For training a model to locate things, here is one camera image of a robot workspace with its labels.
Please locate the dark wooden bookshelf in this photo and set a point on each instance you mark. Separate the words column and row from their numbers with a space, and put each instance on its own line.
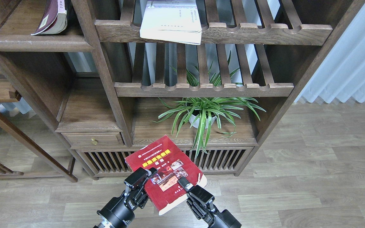
column 99, row 79

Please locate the wooden side rack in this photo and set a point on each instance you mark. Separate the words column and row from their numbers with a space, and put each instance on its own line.
column 28, row 148

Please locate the brass drawer knob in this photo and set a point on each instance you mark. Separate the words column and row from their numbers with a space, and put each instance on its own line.
column 94, row 141

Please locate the white curtain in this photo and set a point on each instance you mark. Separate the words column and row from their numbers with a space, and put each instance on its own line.
column 341, row 76

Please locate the red paperback book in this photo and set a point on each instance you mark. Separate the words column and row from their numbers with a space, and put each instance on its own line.
column 171, row 163

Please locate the green spider plant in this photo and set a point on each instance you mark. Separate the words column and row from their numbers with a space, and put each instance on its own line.
column 221, row 107

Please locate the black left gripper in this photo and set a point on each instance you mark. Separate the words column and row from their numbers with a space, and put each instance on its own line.
column 117, row 212

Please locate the white plant pot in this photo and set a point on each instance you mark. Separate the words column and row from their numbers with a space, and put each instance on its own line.
column 195, row 120

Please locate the maroon book white characters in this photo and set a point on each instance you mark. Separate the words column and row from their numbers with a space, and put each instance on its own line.
column 54, row 19

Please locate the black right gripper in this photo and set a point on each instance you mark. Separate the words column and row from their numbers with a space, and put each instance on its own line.
column 200, row 202

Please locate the white paperback book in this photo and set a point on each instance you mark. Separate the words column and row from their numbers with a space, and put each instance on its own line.
column 172, row 20

